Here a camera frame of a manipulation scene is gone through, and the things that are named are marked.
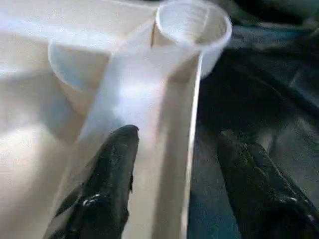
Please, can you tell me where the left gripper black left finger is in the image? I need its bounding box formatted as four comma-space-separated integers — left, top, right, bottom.
48, 124, 140, 239

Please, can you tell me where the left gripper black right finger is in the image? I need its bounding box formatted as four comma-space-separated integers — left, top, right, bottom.
216, 130, 319, 239

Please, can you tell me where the white plastic stool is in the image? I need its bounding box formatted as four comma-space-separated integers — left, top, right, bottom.
0, 0, 233, 239

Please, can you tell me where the black glossy mat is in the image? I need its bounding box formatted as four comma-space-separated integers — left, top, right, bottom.
184, 0, 319, 239

